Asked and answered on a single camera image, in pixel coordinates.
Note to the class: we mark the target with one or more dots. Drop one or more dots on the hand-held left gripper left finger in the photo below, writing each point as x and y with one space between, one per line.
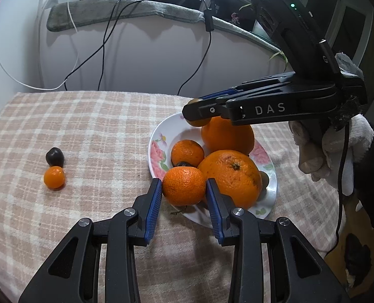
152 208

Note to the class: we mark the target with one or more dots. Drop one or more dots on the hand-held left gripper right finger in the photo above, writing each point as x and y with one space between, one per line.
213 210

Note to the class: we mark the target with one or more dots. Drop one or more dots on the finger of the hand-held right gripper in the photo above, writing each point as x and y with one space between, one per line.
202 110
262 80

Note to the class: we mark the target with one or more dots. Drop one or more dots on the small kumquat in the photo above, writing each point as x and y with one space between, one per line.
196 122

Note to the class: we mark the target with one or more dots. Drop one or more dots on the large blemished orange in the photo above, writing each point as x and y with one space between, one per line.
232 176

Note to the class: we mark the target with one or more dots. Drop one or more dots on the white floral plate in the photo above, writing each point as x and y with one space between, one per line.
160 151

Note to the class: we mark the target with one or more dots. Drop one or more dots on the person's right hand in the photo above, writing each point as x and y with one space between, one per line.
332 145

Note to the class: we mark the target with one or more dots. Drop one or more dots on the green houseplant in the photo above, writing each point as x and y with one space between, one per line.
278 58

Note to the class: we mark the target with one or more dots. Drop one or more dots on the large smooth orange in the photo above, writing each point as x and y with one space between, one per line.
228 135

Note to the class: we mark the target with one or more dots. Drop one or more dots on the small dark round fruit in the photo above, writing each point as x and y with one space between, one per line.
183 164
54 157

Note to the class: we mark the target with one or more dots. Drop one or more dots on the small brown round fruit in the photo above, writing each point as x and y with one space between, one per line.
264 180

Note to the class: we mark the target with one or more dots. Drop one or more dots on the white cabinet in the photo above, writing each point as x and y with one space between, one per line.
142 53

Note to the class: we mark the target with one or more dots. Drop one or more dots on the beige plaid cloth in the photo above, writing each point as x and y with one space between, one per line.
95 132

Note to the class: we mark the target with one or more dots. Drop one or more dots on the small mandarin orange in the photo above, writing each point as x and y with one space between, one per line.
54 178

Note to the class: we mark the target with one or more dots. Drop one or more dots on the grey mat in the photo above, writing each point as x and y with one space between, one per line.
161 9

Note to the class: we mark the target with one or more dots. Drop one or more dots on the white window frame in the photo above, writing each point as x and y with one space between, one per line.
341 12

